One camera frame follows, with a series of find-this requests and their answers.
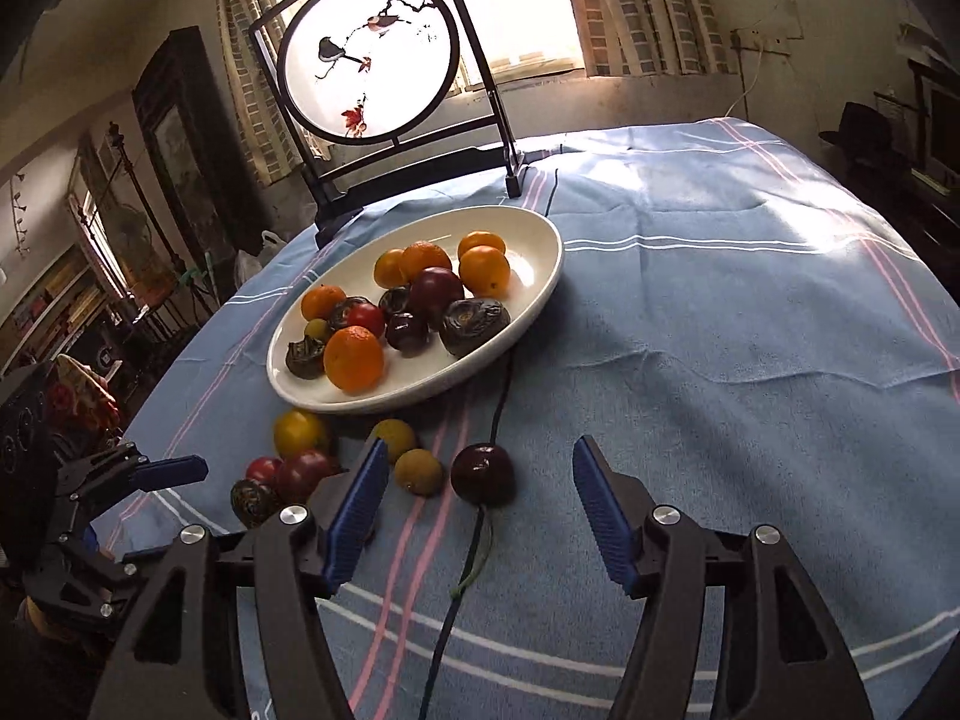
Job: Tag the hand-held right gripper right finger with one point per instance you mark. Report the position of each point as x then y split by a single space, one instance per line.
604 517

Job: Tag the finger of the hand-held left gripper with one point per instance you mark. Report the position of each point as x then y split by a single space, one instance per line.
86 586
169 471

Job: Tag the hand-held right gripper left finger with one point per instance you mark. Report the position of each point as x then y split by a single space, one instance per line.
352 517

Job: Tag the dark purple plum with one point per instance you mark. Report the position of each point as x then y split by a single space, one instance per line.
484 474
436 289
304 475

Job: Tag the small yellow-green fruit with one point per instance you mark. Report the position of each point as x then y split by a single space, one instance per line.
418 471
394 439
316 328

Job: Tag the small red fruit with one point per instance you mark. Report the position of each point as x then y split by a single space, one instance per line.
365 319
262 469

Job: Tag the yellow-green round fruit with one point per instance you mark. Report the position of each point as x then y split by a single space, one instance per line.
300 433

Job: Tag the large orange tangerine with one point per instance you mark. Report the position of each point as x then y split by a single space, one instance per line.
425 259
354 360

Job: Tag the dark red cherry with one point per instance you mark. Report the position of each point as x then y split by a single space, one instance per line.
408 332

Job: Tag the small orange fruit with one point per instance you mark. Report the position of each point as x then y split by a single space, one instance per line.
480 241
389 268
323 301

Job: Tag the large dark brown water chestnut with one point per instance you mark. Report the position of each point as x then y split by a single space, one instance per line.
474 324

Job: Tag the white oval plate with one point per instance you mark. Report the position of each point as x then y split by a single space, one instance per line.
517 281

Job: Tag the yellow-orange round fruit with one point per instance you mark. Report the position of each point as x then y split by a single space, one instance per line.
484 271

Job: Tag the person's floral clothing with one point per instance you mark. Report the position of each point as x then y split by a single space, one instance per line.
82 390

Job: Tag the wooden bookshelf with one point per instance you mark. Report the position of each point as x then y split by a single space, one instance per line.
52 307

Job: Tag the standing fan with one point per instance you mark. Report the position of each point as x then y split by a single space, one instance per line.
131 247

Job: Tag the blue striped tablecloth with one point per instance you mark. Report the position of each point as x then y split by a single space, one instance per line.
712 315

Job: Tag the clear plastic bags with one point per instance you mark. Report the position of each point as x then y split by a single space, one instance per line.
259 259

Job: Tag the dark framed landscape painting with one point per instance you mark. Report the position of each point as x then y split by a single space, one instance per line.
184 142

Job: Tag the black framed bird painting screen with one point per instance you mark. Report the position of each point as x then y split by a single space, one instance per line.
352 165

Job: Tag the checked curtain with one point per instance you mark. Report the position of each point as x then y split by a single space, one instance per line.
645 7
251 90

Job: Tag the black hat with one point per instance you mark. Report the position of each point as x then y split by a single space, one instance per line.
862 131

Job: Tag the computer monitor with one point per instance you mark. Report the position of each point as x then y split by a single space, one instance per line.
943 127

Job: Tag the white wall socket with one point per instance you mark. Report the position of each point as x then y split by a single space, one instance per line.
761 41

